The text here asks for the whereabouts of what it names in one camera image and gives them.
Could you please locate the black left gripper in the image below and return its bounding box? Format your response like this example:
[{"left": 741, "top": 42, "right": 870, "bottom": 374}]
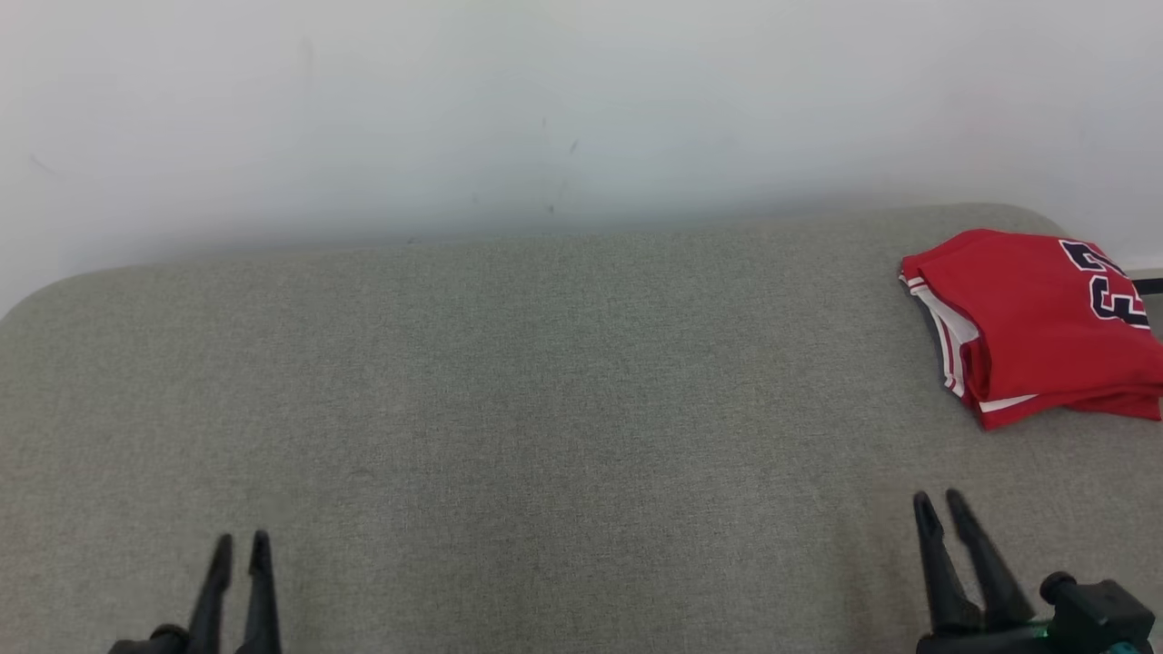
[{"left": 107, "top": 530, "right": 283, "bottom": 654}]

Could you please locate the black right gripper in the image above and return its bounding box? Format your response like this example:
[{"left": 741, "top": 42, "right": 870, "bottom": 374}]
[{"left": 913, "top": 489, "right": 1146, "bottom": 654}]

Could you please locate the red Bulls basketball jersey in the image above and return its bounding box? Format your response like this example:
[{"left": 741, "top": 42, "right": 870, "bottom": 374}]
[{"left": 900, "top": 229, "right": 1163, "bottom": 402}]

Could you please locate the grey fabric sofa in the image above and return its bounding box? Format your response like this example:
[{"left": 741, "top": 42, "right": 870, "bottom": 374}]
[{"left": 0, "top": 203, "right": 1163, "bottom": 654}]

